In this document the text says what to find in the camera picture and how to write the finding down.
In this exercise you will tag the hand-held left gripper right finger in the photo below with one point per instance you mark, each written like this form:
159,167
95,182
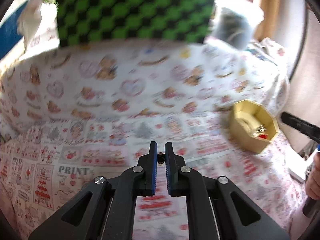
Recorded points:
168,170

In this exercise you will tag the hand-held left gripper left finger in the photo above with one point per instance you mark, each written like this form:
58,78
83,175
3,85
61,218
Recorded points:
152,167

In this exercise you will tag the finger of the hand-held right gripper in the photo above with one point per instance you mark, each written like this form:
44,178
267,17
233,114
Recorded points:
300,126

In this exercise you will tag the small dark gold jewelry piece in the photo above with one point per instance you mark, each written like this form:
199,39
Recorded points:
161,158

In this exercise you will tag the gold octagonal box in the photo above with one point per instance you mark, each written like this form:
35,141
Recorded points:
240,137

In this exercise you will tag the person's right hand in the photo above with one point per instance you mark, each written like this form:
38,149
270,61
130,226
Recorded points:
314,177

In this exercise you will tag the white box with label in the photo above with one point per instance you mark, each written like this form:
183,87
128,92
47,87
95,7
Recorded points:
298,170

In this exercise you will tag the cake printed cloth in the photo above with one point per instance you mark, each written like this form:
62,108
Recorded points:
100,150

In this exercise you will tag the bear printed cloth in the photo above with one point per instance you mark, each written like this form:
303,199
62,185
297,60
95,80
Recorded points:
125,80

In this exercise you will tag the translucent plastic bucket with lid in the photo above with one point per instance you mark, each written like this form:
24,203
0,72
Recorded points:
232,22

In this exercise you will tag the green black checkered board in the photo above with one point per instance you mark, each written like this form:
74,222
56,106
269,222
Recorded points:
135,10

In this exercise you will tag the wooden window frame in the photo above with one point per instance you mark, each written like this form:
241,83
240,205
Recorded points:
270,5

